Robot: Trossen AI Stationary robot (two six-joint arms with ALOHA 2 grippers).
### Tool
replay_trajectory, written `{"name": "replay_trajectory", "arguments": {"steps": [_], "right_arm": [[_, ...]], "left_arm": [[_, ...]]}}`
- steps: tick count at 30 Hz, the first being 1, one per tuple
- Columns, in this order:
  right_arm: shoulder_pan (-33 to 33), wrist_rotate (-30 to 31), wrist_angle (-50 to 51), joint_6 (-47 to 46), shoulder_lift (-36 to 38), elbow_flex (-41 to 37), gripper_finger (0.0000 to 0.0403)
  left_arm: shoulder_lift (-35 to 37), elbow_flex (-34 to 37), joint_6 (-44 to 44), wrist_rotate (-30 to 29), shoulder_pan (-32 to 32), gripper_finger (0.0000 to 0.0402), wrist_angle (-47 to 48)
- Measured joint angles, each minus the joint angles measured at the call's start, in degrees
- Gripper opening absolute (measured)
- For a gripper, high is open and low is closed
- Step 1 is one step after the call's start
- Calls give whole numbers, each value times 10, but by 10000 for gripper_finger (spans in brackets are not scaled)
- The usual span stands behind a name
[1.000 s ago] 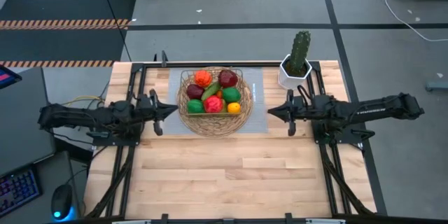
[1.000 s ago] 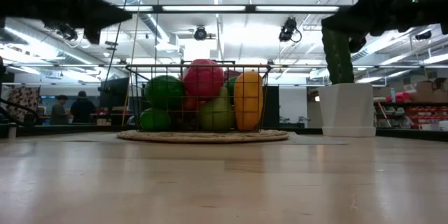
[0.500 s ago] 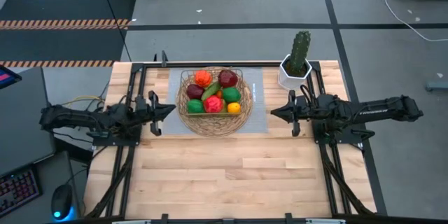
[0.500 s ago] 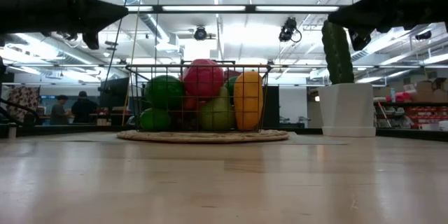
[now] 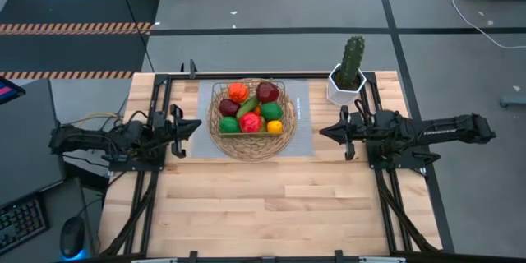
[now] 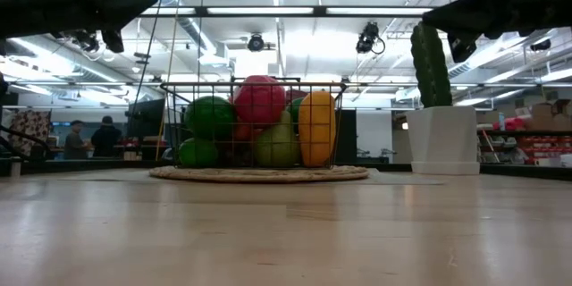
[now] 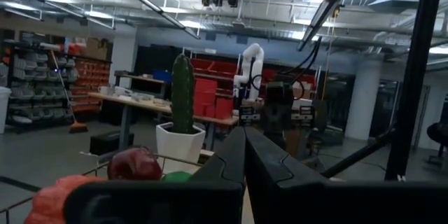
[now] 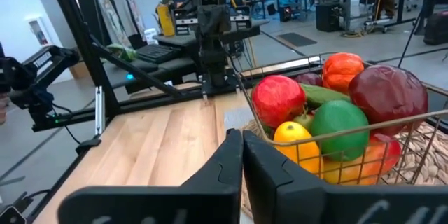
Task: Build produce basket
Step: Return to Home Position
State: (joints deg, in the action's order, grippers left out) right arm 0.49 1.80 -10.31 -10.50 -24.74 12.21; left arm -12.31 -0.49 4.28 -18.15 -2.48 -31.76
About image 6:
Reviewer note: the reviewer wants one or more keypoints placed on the round woven straw mat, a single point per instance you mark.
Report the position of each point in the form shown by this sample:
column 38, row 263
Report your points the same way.
column 259, row 174

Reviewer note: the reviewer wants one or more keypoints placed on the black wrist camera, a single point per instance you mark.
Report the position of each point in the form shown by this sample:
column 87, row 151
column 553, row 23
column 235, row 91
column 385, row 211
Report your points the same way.
column 113, row 42
column 462, row 51

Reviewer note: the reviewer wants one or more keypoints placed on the yellow bell pepper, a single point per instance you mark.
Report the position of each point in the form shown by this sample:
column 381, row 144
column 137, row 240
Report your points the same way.
column 317, row 129

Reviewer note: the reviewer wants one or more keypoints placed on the small green lime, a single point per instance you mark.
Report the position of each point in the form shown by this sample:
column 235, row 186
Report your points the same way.
column 198, row 153

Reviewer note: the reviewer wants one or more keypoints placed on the cardboard boxes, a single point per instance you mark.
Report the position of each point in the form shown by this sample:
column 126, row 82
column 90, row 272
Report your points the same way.
column 543, row 114

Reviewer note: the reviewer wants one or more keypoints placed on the green pear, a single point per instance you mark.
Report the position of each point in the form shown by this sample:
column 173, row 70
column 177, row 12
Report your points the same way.
column 277, row 147

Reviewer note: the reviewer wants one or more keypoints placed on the dark green round fruit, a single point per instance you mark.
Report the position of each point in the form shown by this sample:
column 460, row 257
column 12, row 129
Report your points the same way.
column 295, row 111
column 210, row 117

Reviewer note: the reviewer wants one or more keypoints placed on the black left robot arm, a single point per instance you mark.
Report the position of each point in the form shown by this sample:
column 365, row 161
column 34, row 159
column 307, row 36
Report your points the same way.
column 18, row 4

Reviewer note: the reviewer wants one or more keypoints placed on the floral patterned chair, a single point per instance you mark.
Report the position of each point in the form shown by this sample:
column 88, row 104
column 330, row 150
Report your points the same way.
column 31, row 127

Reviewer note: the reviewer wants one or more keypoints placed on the pink item on shelf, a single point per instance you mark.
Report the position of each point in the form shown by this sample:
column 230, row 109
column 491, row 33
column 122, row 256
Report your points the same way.
column 511, row 124

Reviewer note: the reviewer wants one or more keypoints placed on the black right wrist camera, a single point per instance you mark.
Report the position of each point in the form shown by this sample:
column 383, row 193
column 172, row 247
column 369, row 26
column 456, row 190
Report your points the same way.
column 462, row 51

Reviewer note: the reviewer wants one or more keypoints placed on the black ceiling-mounted camera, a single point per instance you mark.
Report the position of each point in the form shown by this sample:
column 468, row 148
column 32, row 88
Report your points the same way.
column 89, row 44
column 255, row 43
column 367, row 38
column 540, row 45

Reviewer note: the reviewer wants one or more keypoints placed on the person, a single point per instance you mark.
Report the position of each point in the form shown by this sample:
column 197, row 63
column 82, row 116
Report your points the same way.
column 75, row 143
column 106, row 138

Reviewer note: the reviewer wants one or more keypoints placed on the black overhead crossbar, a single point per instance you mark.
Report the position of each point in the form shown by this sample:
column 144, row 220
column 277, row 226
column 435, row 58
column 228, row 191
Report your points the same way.
column 201, row 11

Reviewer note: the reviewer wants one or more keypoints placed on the black room monitor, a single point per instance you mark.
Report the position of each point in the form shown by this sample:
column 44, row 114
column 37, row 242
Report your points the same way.
column 147, row 118

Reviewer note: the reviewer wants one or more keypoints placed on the storage shelf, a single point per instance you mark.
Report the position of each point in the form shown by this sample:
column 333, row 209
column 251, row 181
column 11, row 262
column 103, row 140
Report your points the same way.
column 505, row 143

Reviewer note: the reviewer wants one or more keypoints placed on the red round fruit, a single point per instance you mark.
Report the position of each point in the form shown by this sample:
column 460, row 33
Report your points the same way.
column 259, row 100

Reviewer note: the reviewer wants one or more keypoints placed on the grey placemat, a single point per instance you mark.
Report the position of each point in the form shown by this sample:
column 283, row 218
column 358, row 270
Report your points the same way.
column 402, row 180

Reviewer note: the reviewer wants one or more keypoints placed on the white plant pot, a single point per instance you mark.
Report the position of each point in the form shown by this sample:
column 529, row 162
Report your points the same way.
column 442, row 140

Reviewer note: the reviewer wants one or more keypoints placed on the small white post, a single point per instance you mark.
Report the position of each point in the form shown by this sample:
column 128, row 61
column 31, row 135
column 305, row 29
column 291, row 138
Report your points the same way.
column 16, row 167

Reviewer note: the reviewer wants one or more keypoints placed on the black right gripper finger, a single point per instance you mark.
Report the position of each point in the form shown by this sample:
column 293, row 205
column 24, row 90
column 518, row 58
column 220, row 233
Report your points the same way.
column 465, row 15

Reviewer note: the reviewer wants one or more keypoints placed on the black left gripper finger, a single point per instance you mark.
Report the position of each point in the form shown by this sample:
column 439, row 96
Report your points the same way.
column 120, row 4

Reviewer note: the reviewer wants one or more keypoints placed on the green cactus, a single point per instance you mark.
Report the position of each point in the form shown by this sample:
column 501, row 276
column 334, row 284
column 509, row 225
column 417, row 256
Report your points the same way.
column 430, row 71

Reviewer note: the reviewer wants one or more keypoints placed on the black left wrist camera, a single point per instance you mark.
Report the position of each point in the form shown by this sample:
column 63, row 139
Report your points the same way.
column 113, row 42

